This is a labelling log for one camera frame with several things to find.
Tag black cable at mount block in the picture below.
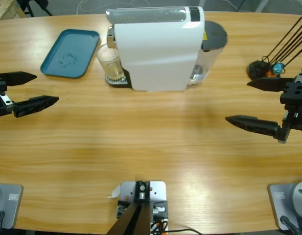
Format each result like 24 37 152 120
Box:
165 228 203 235

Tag black capsule holder with rods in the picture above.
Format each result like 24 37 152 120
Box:
247 16 302 80

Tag white capsule coffee machine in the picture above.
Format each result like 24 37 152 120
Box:
105 6 206 93

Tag grey metal frame leg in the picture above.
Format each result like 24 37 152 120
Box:
255 0 270 12

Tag dark camera post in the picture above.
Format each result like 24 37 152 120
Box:
106 180 151 235

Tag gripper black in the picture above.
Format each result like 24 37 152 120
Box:
0 71 60 119
225 76 302 144

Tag teal plastic tray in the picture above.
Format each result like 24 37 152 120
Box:
40 28 102 79

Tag black chair legs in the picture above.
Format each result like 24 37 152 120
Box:
21 0 53 17

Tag clear water tank black lid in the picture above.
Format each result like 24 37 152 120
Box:
189 21 229 85

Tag arm grey base plate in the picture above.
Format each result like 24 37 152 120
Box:
0 183 24 230
267 180 302 231

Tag clear glass cup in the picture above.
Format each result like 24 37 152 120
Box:
95 44 125 81

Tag white mount block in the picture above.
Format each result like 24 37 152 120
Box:
107 180 170 232

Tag thin white floor cable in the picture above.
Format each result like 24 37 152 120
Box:
224 0 247 12

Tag orange wire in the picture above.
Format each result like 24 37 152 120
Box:
150 219 169 232

